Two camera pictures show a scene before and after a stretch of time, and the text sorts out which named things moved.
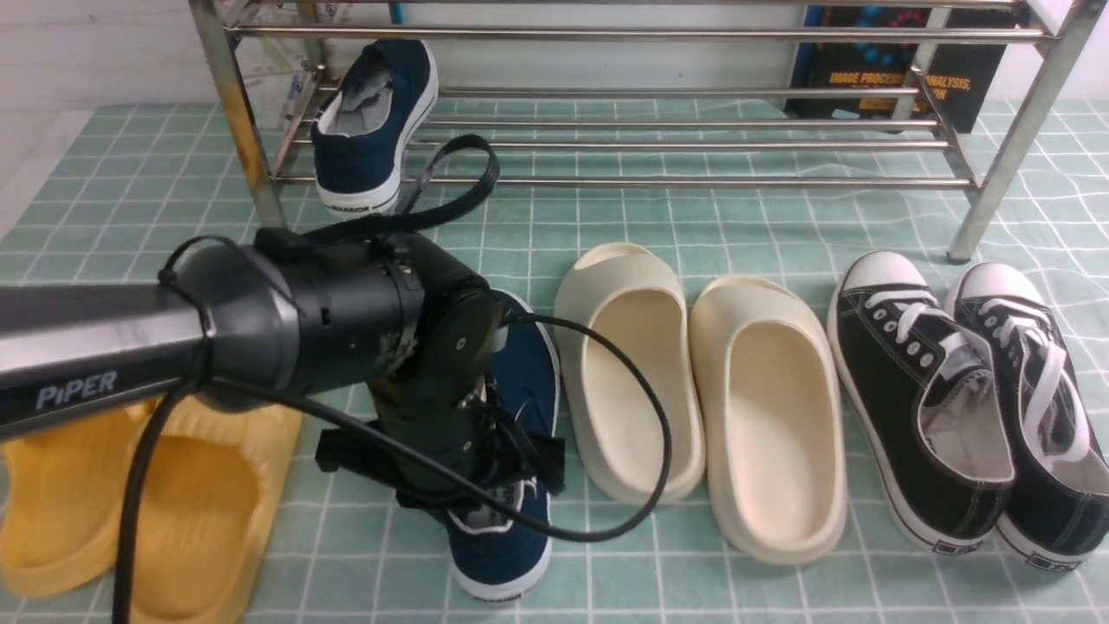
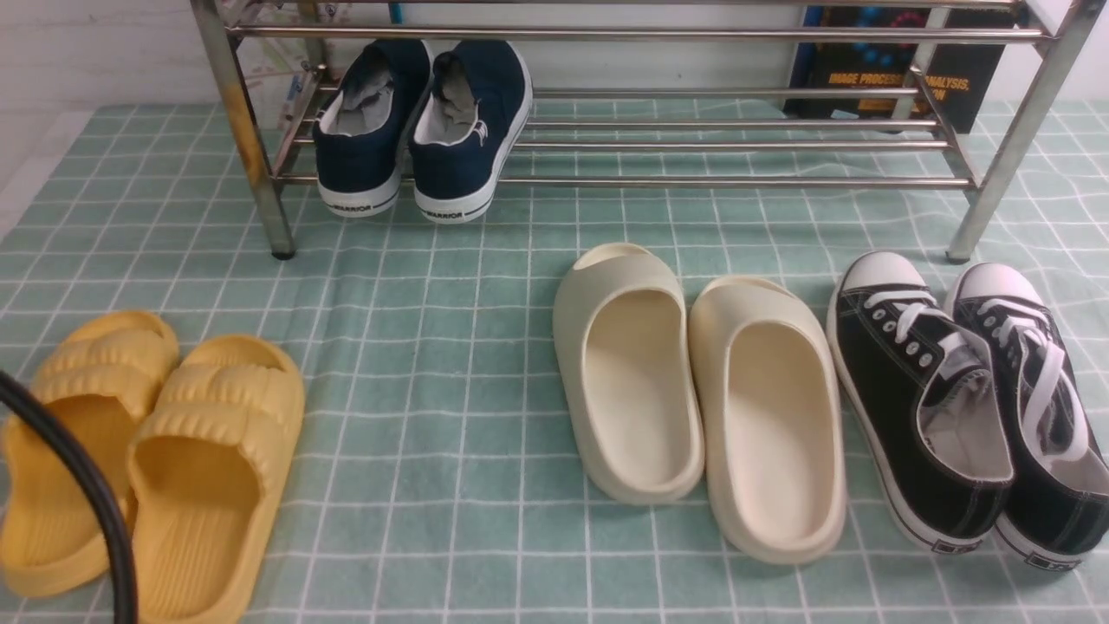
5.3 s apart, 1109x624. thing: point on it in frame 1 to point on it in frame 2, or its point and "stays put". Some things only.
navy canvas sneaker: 491,557 to 478,98
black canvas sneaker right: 1057,510 stays put
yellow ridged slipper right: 213,501 stays put
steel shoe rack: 631,94 stays put
